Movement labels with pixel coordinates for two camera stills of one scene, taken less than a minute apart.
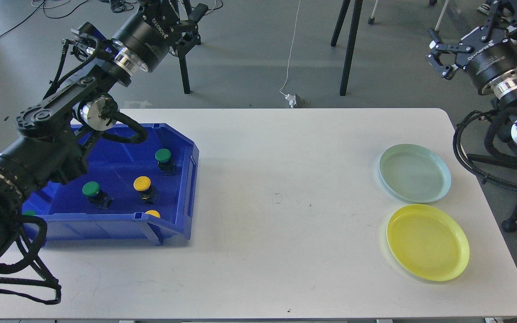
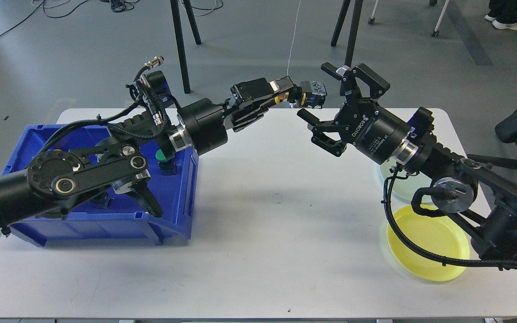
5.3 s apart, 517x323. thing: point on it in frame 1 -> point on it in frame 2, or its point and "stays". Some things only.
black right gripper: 498,67 -> 363,122
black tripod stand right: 357,9 stays
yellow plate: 429,241 stays
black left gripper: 144,42 -> 204,122
